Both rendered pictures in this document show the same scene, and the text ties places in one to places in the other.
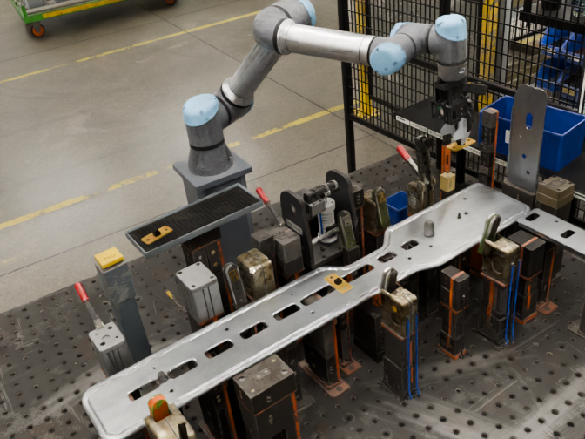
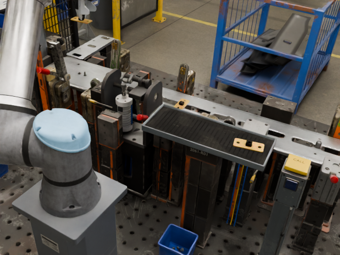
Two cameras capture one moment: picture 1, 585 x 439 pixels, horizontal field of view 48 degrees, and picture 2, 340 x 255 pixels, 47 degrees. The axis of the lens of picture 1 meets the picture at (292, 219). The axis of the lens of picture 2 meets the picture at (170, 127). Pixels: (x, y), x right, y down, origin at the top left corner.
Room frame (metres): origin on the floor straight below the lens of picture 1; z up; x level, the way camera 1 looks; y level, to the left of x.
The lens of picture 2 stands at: (2.17, 0.96, 1.83)
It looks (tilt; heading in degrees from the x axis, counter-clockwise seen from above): 36 degrees down; 236
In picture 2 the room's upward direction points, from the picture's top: 4 degrees clockwise
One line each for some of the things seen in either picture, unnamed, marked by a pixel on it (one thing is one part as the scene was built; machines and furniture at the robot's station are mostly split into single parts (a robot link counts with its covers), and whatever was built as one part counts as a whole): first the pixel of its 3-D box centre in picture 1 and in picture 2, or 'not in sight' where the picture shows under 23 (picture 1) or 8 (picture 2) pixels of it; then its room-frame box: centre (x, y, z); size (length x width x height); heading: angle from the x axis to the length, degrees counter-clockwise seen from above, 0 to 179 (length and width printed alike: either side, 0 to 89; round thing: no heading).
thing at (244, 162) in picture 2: (195, 218); (208, 134); (1.56, 0.27, 1.16); 0.37 x 0.14 x 0.02; 121
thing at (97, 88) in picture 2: (353, 243); (104, 133); (1.70, -0.18, 0.91); 0.07 x 0.05 x 0.42; 31
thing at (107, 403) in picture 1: (333, 289); (186, 105); (1.38, -0.09, 1.00); 1.38 x 0.22 x 0.02; 121
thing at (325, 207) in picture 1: (323, 252); (133, 135); (1.62, -0.08, 0.94); 0.18 x 0.13 x 0.49; 121
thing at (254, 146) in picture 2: (157, 233); (249, 143); (1.50, 0.37, 1.17); 0.08 x 0.04 x 0.01; 131
